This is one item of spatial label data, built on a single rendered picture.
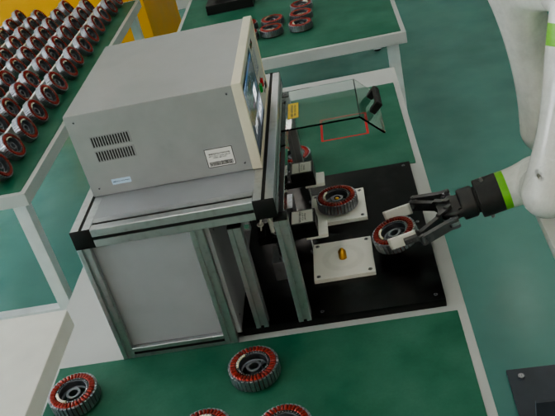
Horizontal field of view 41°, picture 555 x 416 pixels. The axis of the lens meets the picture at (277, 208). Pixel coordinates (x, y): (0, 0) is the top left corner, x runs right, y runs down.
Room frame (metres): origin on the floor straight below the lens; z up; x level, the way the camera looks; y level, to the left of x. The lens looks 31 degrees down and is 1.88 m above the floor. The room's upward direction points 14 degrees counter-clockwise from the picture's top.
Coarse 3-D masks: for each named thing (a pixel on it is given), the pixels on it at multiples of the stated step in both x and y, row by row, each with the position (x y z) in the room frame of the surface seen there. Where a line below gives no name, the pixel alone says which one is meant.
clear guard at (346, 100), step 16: (352, 80) 1.91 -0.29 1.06; (288, 96) 1.91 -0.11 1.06; (304, 96) 1.88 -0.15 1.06; (320, 96) 1.86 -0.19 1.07; (336, 96) 1.83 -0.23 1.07; (352, 96) 1.81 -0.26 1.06; (304, 112) 1.78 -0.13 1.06; (320, 112) 1.76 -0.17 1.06; (336, 112) 1.73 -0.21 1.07; (352, 112) 1.71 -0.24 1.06; (368, 112) 1.73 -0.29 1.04; (288, 128) 1.71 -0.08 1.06; (384, 128) 1.69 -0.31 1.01
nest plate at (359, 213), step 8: (360, 192) 1.79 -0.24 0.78; (312, 200) 1.81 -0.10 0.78; (360, 200) 1.75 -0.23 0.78; (360, 208) 1.71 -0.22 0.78; (320, 216) 1.72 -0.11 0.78; (328, 216) 1.71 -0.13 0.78; (336, 216) 1.70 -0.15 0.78; (344, 216) 1.69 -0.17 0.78; (352, 216) 1.68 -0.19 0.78; (360, 216) 1.67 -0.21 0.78; (328, 224) 1.68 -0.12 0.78; (336, 224) 1.67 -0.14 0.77
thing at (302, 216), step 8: (312, 208) 1.54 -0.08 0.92; (296, 216) 1.53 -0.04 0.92; (304, 216) 1.52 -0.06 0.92; (312, 216) 1.51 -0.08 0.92; (264, 224) 1.57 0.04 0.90; (296, 224) 1.49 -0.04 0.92; (304, 224) 1.49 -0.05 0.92; (312, 224) 1.48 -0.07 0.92; (320, 224) 1.53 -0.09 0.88; (296, 232) 1.49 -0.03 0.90; (304, 232) 1.49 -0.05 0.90; (312, 232) 1.48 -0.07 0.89; (320, 232) 1.49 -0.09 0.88; (264, 240) 1.50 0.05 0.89; (272, 240) 1.50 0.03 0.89; (280, 256) 1.50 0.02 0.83
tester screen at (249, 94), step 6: (252, 66) 1.68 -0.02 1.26; (246, 72) 1.57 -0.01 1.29; (252, 72) 1.66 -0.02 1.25; (246, 78) 1.55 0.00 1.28; (252, 78) 1.63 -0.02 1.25; (246, 84) 1.53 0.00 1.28; (252, 84) 1.61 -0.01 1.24; (246, 90) 1.51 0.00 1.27; (252, 90) 1.59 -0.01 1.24; (258, 90) 1.68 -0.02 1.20; (246, 96) 1.49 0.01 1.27; (252, 96) 1.57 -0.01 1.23; (258, 96) 1.66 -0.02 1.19; (246, 102) 1.46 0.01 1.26; (252, 102) 1.54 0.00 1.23; (252, 108) 1.52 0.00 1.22; (252, 114) 1.50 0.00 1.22; (258, 114) 1.59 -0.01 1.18; (252, 120) 1.48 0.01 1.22; (258, 120) 1.56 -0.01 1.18; (258, 132) 1.52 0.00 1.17
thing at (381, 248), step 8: (400, 216) 1.53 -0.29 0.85; (408, 216) 1.52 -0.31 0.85; (384, 224) 1.53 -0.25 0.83; (392, 224) 1.52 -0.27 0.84; (400, 224) 1.51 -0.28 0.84; (408, 224) 1.48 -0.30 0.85; (376, 232) 1.51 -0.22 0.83; (384, 232) 1.51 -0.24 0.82; (392, 232) 1.50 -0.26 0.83; (400, 232) 1.48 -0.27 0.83; (376, 240) 1.48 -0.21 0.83; (384, 240) 1.46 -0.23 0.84; (384, 248) 1.45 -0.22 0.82; (400, 248) 1.43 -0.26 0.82
